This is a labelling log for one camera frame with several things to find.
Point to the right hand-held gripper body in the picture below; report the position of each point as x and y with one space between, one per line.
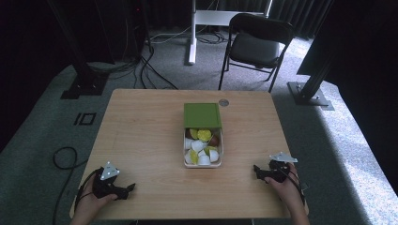
278 170

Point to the person's right hand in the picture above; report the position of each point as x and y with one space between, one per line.
286 189

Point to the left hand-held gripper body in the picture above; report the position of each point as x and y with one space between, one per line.
108 182

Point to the pile of small capsules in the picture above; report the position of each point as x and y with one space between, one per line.
200 146

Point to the black folding chair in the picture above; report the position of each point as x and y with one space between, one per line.
255 47

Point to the dark computer tower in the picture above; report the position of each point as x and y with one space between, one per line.
136 28

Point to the green box sleeve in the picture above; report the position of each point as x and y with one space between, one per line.
202 115

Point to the black metal stand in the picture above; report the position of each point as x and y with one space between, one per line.
83 78
309 90

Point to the grey round table grommet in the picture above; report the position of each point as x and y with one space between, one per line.
223 102

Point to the white desk frame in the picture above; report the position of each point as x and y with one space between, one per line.
192 37

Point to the person's left hand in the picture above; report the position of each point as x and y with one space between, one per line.
94 200

